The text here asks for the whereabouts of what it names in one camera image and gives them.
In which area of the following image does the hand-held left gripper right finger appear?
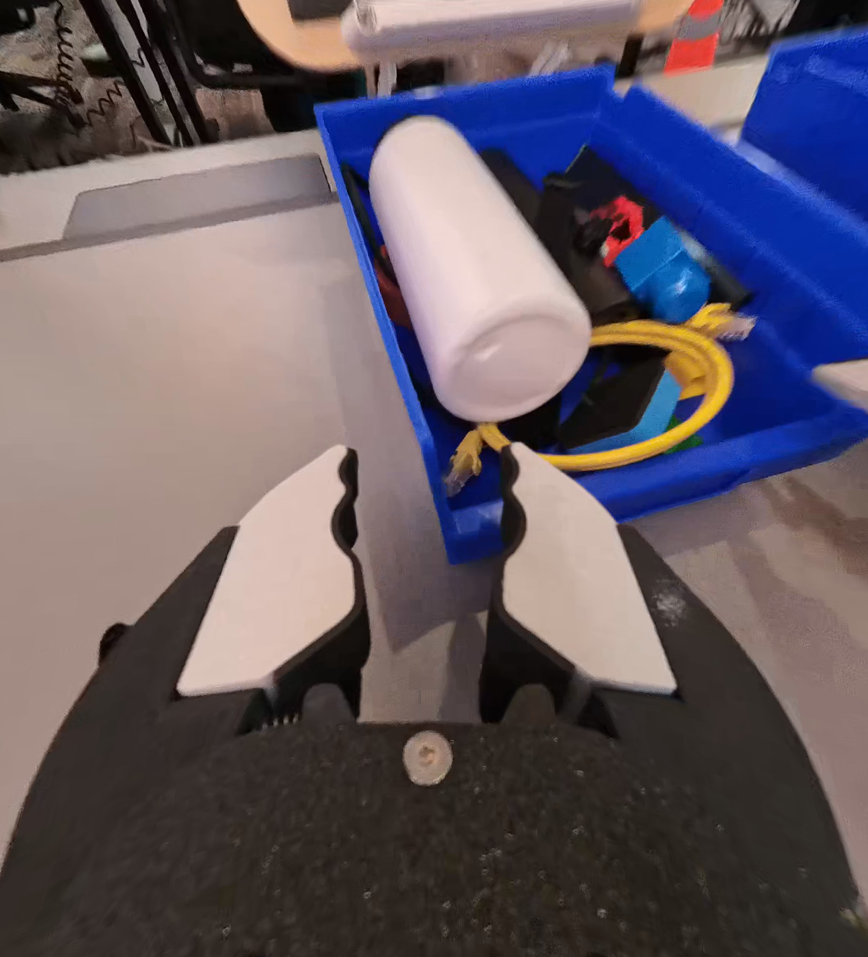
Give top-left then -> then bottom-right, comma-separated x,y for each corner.
479,441 -> 679,725

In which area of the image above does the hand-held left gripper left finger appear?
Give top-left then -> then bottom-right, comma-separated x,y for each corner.
176,445 -> 371,725

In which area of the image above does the blue plastic bin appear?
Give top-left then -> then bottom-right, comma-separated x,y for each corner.
740,21 -> 868,251
314,63 -> 868,565

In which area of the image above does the blue plastic block piece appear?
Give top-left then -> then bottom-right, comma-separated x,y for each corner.
615,217 -> 713,324

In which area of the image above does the orange traffic cone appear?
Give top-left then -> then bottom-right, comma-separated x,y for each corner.
664,0 -> 726,73

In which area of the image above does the wood-rimmed black tablet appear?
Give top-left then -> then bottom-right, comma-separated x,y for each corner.
238,0 -> 693,72

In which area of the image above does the black office chair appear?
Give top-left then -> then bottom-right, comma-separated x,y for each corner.
0,0 -> 87,151

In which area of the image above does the yellow network cable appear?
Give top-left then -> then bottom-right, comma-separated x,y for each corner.
443,303 -> 758,496

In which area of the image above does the dark table cable hatch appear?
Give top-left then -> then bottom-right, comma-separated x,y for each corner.
64,155 -> 335,240

